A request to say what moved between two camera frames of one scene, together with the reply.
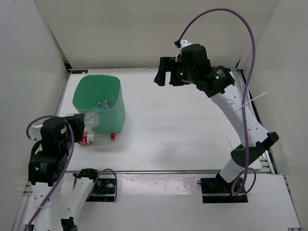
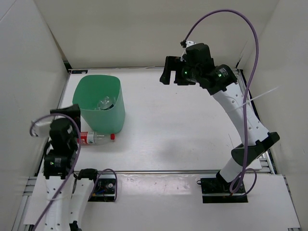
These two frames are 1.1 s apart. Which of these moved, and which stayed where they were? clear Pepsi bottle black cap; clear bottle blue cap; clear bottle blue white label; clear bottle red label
Moved: clear Pepsi bottle black cap
Stayed: clear bottle red label; clear bottle blue cap; clear bottle blue white label
